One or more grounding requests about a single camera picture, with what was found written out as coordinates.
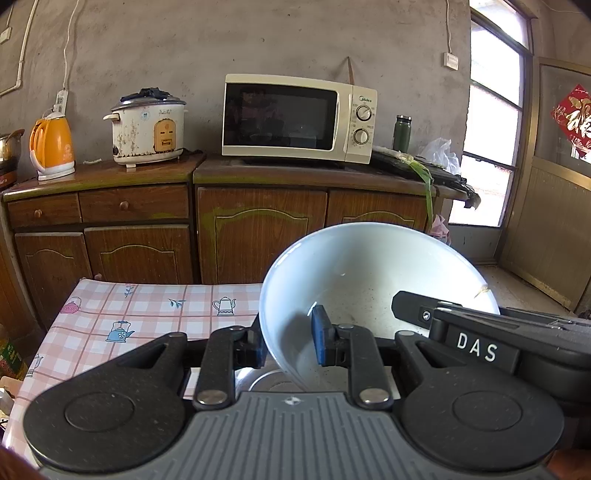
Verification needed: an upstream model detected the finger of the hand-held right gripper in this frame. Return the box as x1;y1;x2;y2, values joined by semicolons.
392;291;437;334

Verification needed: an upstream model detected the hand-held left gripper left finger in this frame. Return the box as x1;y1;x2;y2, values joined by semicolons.
117;325;269;412

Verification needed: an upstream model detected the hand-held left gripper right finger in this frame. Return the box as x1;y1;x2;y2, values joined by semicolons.
311;305;481;410

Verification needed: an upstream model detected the small stainless steel bowl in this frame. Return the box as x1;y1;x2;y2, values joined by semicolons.
235;367;301;393

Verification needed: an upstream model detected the white bowl with blue pattern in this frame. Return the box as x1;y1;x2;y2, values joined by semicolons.
259;222;502;393

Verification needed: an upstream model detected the pink fabric bundle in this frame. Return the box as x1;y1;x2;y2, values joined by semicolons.
429;215;452;245

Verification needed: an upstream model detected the pink checked tablecloth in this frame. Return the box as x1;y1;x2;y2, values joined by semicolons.
2;278;269;462

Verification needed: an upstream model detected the wooden two-door cabinet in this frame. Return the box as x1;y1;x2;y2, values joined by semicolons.
193;159;439;287

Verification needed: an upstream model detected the green leek leaf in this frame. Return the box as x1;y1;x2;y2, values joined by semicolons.
402;154;437;224

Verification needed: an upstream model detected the black flat cooktop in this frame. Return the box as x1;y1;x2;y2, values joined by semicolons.
372;147;481;208

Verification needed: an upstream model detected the metal-framed door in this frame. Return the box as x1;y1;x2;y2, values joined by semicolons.
499;58;591;310

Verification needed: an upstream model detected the wooden cabinet with drawers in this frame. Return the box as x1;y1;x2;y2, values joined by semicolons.
1;154;206;330

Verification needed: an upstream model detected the clear plastic bag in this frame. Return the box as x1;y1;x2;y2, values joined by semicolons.
418;137;461;174

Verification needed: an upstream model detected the green thermos bottle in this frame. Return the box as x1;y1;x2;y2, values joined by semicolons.
393;115;412;154

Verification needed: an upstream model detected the window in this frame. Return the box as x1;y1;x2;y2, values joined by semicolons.
448;0;536;227

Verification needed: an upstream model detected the cream microwave oven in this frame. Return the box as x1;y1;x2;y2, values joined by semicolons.
222;74;378;165

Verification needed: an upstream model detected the white rice cooker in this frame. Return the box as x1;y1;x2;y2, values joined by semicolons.
103;87;187;166

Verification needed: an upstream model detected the red paper decoration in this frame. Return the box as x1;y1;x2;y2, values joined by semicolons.
551;83;591;162

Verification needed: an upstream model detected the wooden single-door cabinet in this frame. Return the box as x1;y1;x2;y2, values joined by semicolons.
0;210;19;342

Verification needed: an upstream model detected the orange electric kettle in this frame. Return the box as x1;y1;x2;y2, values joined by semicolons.
28;116;76;182

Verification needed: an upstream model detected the red-trimmed induction cooker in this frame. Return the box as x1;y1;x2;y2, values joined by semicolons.
0;157;19;190

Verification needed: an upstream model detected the steel cooking pot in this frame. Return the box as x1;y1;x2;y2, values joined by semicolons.
0;129;25;162

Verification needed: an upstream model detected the white power cable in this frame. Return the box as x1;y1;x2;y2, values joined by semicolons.
62;0;79;93

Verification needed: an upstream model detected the white wall pipe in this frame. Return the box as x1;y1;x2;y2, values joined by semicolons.
0;0;40;97

